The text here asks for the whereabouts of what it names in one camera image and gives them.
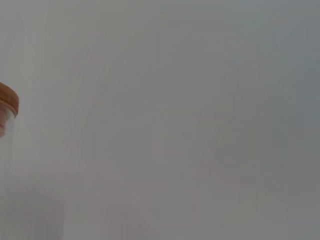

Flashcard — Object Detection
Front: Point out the round wooden jar lid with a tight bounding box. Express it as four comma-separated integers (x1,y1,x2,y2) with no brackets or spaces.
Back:
0,81,20,119

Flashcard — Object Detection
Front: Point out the clear glass drink dispenser jar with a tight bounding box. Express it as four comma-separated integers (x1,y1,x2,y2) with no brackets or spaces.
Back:
0,101,17,240

